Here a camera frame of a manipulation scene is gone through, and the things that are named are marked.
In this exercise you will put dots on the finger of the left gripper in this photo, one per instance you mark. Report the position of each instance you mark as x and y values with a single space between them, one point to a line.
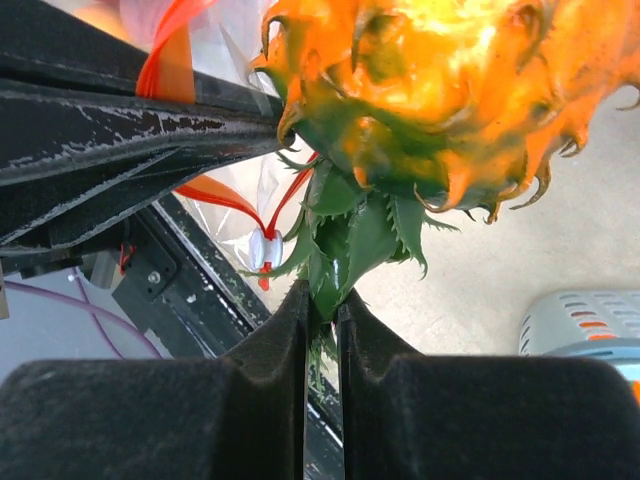
80 150

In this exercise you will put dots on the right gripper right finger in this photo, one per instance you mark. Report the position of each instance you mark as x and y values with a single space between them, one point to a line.
407 415

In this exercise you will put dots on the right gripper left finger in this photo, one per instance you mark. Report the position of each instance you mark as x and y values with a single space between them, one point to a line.
111 419

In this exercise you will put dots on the orange peeled fruit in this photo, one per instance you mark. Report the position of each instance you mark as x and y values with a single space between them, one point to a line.
416 108

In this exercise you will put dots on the blue plastic basket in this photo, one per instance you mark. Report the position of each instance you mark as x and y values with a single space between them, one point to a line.
599 324

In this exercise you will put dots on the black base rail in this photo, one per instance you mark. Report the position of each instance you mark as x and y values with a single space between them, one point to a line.
210 300

